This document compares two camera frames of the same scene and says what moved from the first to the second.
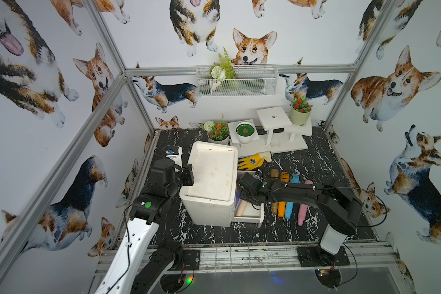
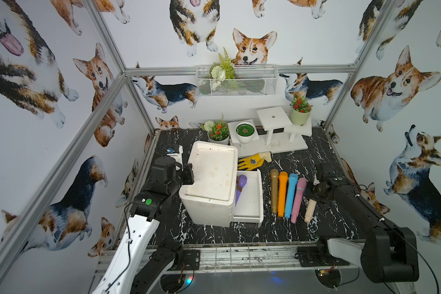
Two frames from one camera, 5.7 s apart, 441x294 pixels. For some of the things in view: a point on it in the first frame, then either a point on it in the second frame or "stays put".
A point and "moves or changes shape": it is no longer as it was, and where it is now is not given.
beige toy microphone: (241, 207) → (310, 207)
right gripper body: (249, 197) → (317, 190)
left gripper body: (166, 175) stays put
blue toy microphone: (289, 206) stays put
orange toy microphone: (285, 177) stays put
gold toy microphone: (274, 174) stays put
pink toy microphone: (303, 208) moves or changes shape
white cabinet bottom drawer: (252, 212) stays put
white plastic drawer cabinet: (214, 165) stays put
